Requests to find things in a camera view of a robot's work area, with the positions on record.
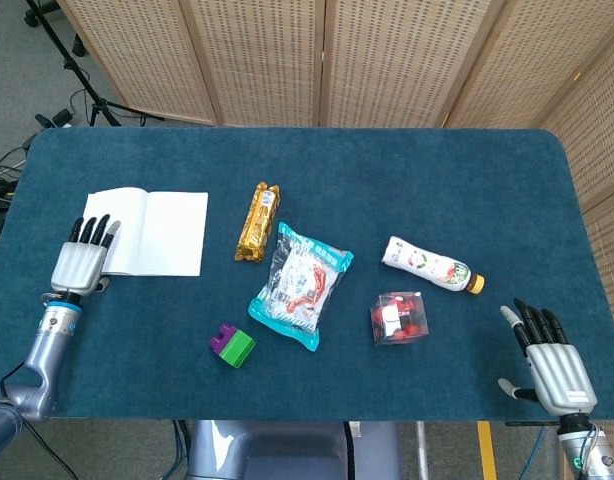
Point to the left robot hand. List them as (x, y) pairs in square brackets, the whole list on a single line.
[(82, 260)]

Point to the blue table mat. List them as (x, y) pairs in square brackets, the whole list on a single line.
[(337, 175)]

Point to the purple green toy block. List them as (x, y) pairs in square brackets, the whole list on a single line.
[(233, 346)]

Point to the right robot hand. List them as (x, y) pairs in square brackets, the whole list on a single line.
[(554, 365)]

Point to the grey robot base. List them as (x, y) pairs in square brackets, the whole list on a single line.
[(287, 450)]

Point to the clear box red contents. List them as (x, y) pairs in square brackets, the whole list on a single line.
[(399, 320)]

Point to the woven folding screen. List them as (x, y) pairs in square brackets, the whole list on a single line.
[(387, 60)]

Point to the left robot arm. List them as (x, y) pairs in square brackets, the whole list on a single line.
[(37, 360)]

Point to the black tripod stand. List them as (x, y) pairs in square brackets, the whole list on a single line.
[(72, 65)]

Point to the teal clear snack bag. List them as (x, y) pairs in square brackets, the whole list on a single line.
[(299, 285)]

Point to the white drink bottle yellow cap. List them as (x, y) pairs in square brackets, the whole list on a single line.
[(427, 264)]

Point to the yellow floor tape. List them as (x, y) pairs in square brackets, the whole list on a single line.
[(487, 450)]

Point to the gold foil snack bar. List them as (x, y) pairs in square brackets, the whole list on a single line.
[(258, 222)]

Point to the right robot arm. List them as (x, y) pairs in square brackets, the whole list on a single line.
[(584, 445)]

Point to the white notebook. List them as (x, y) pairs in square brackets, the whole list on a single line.
[(157, 235)]

